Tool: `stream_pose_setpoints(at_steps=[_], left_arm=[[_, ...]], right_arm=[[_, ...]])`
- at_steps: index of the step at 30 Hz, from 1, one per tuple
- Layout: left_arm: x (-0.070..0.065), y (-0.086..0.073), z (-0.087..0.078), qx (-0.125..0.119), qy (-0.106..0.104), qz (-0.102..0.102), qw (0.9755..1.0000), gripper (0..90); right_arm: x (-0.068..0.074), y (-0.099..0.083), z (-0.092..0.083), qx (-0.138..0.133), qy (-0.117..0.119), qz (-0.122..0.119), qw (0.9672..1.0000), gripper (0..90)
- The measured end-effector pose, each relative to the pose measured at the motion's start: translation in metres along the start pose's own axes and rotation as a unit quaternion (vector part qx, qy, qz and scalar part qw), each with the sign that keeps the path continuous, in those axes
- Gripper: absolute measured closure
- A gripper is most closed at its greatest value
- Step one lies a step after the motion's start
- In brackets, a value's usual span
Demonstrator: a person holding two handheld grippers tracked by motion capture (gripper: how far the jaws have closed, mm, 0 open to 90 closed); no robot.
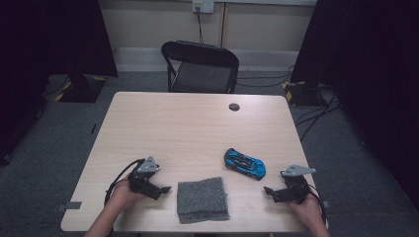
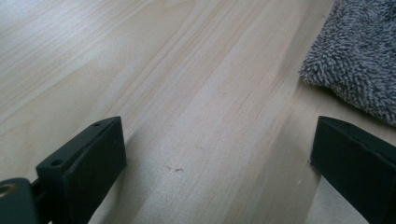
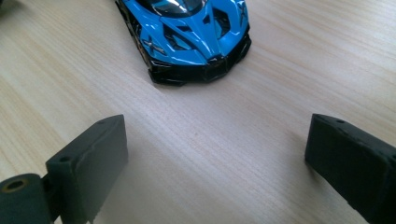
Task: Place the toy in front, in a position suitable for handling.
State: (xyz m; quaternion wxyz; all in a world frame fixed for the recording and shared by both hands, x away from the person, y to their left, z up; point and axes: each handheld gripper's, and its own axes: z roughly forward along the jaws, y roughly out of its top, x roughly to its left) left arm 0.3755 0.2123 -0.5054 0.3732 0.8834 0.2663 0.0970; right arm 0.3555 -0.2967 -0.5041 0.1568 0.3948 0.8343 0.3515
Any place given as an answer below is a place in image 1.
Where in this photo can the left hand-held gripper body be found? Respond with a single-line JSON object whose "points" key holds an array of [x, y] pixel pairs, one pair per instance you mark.
{"points": [[145, 184]]}

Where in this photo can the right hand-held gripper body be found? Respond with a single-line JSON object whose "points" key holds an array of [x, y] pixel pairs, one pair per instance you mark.
{"points": [[296, 191]]}

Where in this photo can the gray terry cloth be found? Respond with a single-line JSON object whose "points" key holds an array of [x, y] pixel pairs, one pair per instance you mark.
{"points": [[202, 199]]}

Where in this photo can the blue and black toy car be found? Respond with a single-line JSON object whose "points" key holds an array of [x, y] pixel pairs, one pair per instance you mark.
{"points": [[245, 164]]}

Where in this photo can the person's right hand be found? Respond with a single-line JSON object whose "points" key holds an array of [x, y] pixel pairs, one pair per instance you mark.
{"points": [[309, 210]]}

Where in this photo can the person's left hand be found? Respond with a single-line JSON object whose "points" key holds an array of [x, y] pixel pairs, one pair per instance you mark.
{"points": [[122, 197]]}

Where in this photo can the gray tape strip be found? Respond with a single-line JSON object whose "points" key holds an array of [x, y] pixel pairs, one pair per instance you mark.
{"points": [[70, 206], [326, 204]]}

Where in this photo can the small black floor strip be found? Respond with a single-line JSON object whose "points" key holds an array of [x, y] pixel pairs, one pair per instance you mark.
{"points": [[94, 128]]}

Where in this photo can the black stand base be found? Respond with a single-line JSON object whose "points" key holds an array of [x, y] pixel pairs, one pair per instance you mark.
{"points": [[303, 95], [82, 90]]}

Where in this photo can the black folding chair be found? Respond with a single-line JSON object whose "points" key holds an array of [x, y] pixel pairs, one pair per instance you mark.
{"points": [[201, 65]]}

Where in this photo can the black curtain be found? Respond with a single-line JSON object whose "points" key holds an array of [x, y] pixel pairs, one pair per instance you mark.
{"points": [[49, 49], [372, 65]]}

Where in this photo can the white wall socket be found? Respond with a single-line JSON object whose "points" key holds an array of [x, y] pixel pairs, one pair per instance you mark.
{"points": [[203, 6]]}

